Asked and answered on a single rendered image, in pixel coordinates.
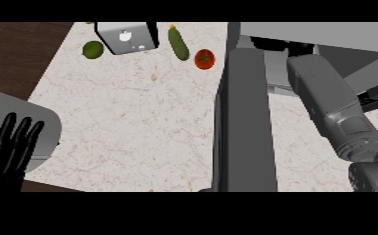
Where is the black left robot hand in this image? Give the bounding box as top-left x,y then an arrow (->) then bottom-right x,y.
0,112 -> 46,193

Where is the dark grey microwave door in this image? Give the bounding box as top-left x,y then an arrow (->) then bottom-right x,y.
198,21 -> 279,193

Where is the grey microwave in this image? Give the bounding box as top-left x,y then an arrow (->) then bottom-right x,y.
238,21 -> 378,114

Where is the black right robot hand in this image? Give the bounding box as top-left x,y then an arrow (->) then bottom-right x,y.
250,35 -> 318,59

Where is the green cucumber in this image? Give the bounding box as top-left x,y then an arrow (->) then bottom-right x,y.
167,24 -> 191,62

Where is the green lime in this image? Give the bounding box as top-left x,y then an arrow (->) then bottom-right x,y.
81,40 -> 105,60

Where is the red tomato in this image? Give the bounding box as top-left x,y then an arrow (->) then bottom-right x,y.
194,48 -> 217,71

